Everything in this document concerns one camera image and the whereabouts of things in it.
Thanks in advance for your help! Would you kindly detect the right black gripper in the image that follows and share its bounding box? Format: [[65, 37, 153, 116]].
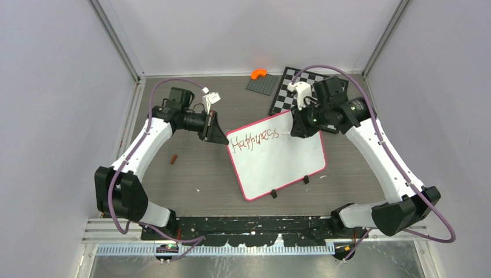
[[291, 98, 330, 138]]

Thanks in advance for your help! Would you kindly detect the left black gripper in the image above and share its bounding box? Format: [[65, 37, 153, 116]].
[[179, 109, 229, 145]]

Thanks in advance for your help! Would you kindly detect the pink framed whiteboard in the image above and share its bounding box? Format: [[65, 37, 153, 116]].
[[226, 111, 327, 202]]

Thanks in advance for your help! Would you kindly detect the red marker cap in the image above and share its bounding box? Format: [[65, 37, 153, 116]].
[[170, 155, 178, 164]]

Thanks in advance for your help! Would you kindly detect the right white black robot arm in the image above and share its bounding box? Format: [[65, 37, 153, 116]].
[[287, 76, 441, 238]]

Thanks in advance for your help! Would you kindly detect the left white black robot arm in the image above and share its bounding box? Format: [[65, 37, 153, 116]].
[[94, 87, 229, 240]]

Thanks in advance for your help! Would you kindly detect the black white checkerboard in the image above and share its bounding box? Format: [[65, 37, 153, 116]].
[[268, 67, 329, 116]]

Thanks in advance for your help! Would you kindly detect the grey lego baseplate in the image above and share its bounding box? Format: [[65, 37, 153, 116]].
[[245, 74, 279, 96]]

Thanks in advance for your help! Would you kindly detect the orange curved plastic piece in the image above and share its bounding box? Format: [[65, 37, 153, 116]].
[[250, 68, 268, 80]]

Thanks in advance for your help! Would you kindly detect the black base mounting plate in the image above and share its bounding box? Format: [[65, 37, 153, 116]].
[[158, 216, 365, 247]]

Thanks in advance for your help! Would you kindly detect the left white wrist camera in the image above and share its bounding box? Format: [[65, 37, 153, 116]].
[[201, 87, 221, 114]]

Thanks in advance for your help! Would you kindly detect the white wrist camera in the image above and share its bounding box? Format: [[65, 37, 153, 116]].
[[201, 87, 221, 114], [287, 82, 317, 111]]

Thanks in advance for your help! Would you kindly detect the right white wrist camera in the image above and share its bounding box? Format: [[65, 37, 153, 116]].
[[287, 82, 317, 111]]

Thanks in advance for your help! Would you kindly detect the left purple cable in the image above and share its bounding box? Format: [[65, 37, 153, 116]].
[[108, 78, 210, 263]]

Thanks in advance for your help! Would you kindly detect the white slotted cable duct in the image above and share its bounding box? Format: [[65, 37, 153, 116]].
[[96, 243, 335, 256]]

